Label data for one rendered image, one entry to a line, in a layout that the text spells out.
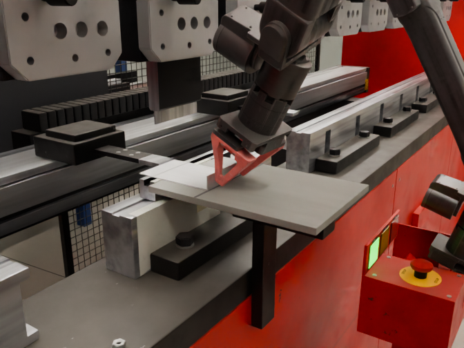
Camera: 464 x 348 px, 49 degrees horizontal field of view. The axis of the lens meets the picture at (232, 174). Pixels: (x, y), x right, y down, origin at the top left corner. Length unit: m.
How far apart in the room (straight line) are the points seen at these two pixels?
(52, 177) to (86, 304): 0.30
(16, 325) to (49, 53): 0.30
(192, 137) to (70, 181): 0.36
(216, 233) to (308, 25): 0.38
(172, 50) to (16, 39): 0.23
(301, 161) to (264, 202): 0.52
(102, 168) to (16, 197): 0.19
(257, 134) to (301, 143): 0.51
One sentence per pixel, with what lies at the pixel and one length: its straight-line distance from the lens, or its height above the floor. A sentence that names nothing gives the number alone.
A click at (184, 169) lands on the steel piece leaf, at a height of 1.00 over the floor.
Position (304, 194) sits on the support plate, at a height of 1.00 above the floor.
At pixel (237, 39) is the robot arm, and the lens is 0.67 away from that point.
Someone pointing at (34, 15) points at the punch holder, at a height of 1.24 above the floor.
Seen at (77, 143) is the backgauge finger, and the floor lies 1.02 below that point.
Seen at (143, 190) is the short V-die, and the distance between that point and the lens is 0.78.
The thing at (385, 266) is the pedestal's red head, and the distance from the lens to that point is 1.02.
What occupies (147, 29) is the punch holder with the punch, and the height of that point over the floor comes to 1.22.
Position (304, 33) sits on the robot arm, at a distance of 0.58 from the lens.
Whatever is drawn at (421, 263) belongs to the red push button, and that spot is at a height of 0.81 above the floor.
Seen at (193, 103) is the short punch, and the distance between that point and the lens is 0.83.
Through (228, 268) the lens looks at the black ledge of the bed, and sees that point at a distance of 0.78.
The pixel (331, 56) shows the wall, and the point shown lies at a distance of 8.53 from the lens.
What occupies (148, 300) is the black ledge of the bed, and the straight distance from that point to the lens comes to 0.71.
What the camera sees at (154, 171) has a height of 1.00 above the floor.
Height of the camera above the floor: 1.25
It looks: 19 degrees down
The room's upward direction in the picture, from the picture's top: straight up
